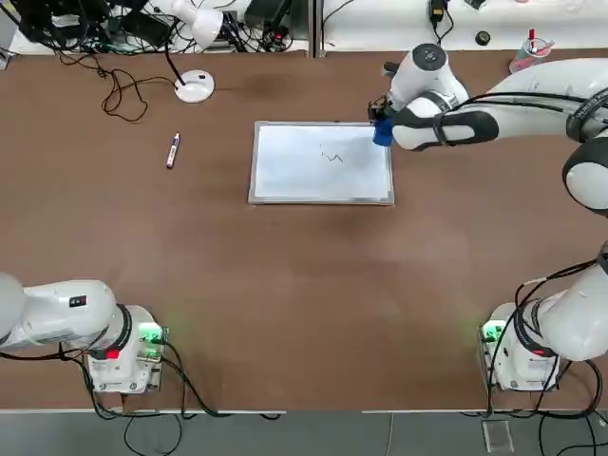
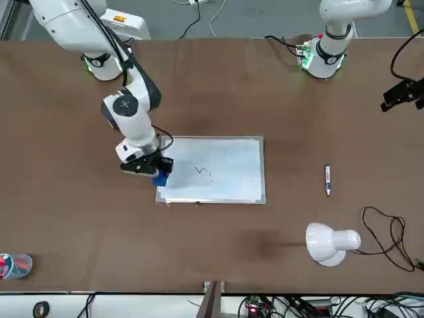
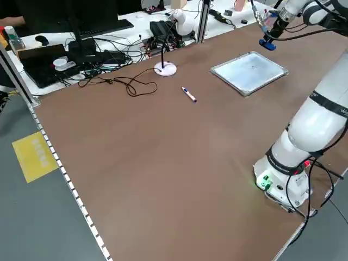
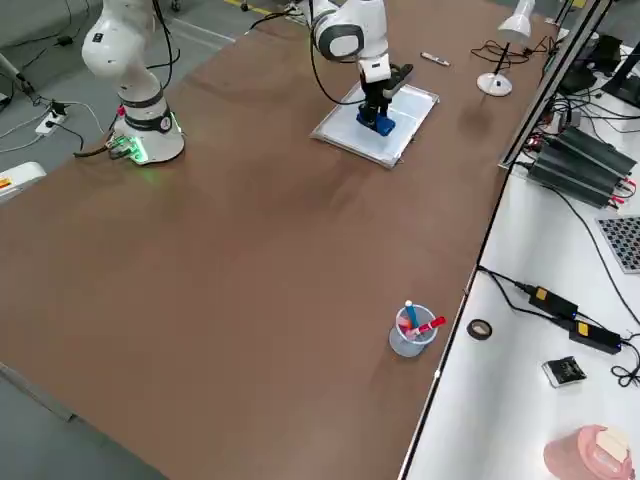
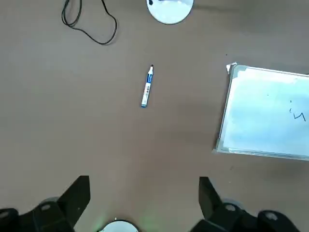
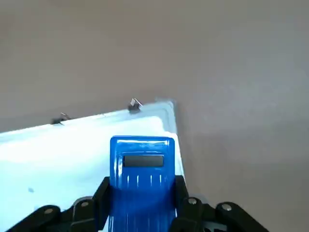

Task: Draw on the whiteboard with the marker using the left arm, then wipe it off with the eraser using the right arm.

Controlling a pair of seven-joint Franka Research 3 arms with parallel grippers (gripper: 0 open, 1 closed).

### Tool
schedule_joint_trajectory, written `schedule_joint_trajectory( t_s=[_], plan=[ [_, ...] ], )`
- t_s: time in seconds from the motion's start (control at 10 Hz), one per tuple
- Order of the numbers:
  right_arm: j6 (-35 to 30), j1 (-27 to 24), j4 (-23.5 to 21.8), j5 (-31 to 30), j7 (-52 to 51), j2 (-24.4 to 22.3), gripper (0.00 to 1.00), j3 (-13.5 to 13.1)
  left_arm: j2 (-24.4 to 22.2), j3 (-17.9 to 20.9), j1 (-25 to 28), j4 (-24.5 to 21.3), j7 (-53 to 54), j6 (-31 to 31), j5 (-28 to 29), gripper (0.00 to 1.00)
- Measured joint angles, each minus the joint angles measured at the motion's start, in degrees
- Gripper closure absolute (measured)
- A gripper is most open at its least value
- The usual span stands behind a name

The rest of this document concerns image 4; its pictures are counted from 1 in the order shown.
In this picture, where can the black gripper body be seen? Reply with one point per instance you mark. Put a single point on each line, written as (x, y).
(380, 92)

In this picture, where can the blue plastic eraser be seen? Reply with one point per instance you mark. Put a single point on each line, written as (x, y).
(382, 127)

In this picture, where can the blue white whiteboard marker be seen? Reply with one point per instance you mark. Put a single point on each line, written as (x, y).
(435, 59)

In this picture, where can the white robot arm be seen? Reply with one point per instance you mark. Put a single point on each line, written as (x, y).
(125, 45)

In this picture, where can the silver framed whiteboard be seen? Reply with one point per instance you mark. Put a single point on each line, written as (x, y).
(340, 131)

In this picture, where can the blue marker white tip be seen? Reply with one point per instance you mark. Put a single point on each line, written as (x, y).
(411, 314)

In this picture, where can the red marker pen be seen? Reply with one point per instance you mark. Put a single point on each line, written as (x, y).
(431, 326)

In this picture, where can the white desk lamp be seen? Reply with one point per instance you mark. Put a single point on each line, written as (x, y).
(515, 22)

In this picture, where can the black finned power supply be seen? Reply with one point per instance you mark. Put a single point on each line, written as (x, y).
(580, 165)

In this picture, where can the clear plastic pen cup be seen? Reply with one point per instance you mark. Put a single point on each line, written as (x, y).
(410, 345)

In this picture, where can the black tape roll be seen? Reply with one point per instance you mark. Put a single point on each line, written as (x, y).
(470, 330)

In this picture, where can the black power adapter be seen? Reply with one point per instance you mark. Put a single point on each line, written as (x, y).
(595, 336)
(552, 300)

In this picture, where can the black white checkerboard sheet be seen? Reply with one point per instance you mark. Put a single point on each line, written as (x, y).
(622, 245)

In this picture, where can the white floor power strip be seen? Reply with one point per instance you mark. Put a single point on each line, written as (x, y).
(50, 124)

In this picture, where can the small black device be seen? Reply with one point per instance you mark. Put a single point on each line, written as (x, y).
(564, 371)

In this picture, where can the white box red label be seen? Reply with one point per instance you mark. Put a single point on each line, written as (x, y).
(20, 180)

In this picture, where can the pink round container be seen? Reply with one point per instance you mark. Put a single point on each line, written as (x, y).
(575, 455)

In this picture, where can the aluminium frame post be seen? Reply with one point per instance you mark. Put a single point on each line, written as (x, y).
(550, 85)

